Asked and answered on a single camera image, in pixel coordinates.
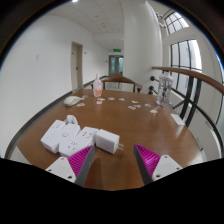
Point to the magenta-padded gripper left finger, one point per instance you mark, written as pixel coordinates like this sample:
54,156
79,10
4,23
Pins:
79,163

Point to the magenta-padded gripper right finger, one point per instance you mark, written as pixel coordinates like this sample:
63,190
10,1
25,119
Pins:
149,161

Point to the white charger block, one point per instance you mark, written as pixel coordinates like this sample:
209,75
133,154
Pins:
106,140

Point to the white flat power plug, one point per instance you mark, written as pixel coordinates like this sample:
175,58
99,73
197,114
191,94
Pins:
67,134

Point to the small pale round sticker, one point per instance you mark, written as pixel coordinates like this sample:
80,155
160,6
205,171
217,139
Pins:
84,97
121,99
111,98
134,102
132,107
153,111
147,105

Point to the white card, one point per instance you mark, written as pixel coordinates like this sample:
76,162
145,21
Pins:
177,119

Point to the small pink round sticker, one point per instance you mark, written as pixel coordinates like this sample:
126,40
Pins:
99,102
80,104
101,99
137,106

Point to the clear plastic water bottle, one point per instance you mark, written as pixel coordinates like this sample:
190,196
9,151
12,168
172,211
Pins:
164,90

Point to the clear bottle with orange label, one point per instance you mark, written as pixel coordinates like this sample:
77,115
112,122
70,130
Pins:
97,87

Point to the wooden chair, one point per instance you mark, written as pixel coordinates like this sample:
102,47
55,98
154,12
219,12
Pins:
120,79

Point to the beige single door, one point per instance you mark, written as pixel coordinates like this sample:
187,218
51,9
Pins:
77,66

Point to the wooden handrail with black balusters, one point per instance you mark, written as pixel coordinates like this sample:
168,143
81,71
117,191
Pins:
196,75

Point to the glazed double door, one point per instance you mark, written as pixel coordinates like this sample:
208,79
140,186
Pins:
116,65

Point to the tall black-framed window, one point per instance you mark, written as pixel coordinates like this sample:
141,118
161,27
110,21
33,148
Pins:
185,63

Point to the green exit sign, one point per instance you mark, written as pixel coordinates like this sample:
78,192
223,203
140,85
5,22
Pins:
116,50

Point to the small high window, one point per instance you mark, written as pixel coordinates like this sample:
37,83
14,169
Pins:
176,22

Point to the round ceiling light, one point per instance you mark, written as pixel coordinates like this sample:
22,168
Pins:
74,0

